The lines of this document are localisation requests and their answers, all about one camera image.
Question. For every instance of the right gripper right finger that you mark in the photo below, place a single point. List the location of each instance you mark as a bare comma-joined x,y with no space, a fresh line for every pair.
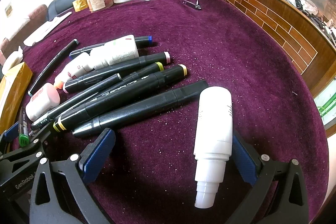
289,202

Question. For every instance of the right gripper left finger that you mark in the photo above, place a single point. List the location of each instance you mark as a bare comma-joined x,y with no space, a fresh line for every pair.
60,193

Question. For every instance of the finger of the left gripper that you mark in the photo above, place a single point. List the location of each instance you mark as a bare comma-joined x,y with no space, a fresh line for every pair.
8,136

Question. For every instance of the thin black pen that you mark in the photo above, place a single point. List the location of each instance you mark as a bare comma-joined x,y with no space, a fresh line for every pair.
81,97

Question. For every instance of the small white red-label bottle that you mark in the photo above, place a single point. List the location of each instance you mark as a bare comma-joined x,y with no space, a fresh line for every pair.
46,98

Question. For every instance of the yellow taped white tray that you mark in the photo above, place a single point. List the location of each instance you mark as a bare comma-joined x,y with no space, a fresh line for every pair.
13,87

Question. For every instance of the black marker light-blue cap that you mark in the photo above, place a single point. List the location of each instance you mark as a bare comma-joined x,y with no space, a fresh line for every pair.
49,68

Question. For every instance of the black marker plain cap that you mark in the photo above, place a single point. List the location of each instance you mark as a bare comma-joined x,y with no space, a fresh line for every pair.
140,110

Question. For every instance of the white bottle orange cap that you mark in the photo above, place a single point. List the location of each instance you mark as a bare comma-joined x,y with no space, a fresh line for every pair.
79,66

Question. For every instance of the white spray bottle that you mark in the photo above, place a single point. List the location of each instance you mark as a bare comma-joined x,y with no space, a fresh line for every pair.
213,143

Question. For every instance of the black marker pink cap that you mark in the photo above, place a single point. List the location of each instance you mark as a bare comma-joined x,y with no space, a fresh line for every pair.
122,68

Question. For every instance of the white bottle red cap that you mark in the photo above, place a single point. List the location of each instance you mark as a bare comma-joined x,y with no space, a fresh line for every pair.
113,52

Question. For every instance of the black marker blue cap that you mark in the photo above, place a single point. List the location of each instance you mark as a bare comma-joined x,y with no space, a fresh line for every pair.
141,42

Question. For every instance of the black marker green cap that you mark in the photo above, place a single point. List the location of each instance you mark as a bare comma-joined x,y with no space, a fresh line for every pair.
23,137

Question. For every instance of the black marker yellow-green cap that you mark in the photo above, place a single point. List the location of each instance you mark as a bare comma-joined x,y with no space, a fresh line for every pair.
155,67

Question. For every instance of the wrapped round white cakes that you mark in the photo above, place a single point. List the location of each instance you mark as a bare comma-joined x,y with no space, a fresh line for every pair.
14,59

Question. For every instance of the white paper stack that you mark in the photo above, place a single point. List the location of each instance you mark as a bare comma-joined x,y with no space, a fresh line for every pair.
40,33

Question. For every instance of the brown armchair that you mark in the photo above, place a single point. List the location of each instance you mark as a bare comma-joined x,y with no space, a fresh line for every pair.
20,28

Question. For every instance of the black leather sofa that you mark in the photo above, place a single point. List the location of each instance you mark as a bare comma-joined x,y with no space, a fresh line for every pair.
57,7

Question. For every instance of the yellow tape roll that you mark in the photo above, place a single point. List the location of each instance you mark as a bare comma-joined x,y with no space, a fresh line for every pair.
80,5

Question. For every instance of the metal nail clipper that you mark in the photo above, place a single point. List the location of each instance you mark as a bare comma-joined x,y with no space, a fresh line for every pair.
195,6

